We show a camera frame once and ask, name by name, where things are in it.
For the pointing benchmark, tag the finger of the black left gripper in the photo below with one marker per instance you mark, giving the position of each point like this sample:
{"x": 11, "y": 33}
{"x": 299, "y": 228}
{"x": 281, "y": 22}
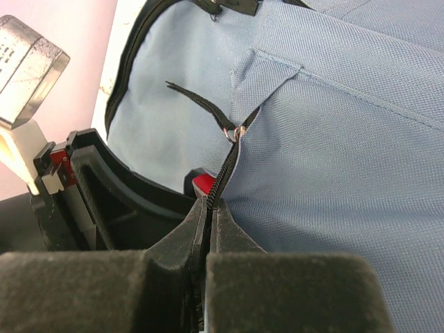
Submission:
{"x": 129, "y": 211}

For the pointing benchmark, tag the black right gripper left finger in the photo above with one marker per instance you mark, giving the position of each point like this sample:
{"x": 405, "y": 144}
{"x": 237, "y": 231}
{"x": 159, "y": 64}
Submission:
{"x": 106, "y": 291}

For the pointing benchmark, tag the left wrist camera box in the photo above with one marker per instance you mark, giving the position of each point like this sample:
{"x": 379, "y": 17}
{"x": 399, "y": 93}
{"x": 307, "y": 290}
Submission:
{"x": 30, "y": 67}

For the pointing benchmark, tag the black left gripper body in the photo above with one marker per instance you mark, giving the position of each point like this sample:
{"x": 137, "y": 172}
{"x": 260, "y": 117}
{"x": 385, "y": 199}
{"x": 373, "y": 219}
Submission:
{"x": 46, "y": 169}

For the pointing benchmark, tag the dark red notebook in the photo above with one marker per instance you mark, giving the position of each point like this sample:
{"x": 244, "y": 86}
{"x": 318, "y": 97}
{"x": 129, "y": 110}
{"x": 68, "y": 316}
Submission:
{"x": 201, "y": 182}

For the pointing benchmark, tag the blue student backpack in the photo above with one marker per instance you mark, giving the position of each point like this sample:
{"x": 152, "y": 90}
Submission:
{"x": 345, "y": 152}

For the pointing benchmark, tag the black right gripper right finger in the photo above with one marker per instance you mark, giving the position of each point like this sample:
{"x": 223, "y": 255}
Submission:
{"x": 251, "y": 290}

